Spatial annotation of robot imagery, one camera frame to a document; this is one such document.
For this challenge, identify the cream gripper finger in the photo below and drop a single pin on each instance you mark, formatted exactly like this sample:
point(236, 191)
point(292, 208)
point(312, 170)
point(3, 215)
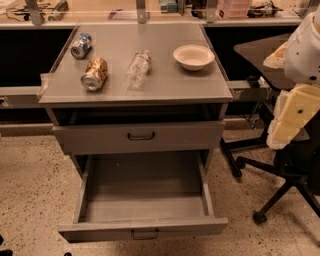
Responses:
point(293, 110)
point(276, 59)

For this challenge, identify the orange soda can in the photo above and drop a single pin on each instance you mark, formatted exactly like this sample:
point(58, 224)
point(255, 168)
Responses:
point(95, 74)

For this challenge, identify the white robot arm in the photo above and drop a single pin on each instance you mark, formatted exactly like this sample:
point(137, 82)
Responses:
point(299, 57)

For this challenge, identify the closed upper drawer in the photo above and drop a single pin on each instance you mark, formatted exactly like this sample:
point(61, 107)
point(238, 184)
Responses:
point(146, 137)

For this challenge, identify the grey drawer cabinet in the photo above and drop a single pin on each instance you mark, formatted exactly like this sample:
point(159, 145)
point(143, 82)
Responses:
point(142, 88)

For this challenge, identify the open middle drawer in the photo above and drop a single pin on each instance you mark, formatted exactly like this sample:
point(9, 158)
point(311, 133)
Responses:
point(143, 196)

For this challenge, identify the blue silver soda can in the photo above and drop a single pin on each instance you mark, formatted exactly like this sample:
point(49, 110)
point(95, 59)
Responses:
point(81, 47)

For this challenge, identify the black office chair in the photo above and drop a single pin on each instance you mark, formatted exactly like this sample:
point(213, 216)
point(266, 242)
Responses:
point(298, 164)

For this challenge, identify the pink storage bin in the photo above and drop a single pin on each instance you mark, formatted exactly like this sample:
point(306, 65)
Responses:
point(233, 9)

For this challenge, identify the white bowl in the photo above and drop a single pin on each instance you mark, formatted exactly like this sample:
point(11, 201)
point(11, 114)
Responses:
point(193, 57)

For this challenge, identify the clear plastic bottle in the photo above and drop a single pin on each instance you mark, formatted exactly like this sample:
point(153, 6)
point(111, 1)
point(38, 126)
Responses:
point(138, 69)

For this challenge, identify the long background workbench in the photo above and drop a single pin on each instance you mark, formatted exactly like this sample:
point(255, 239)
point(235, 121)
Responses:
point(31, 54)

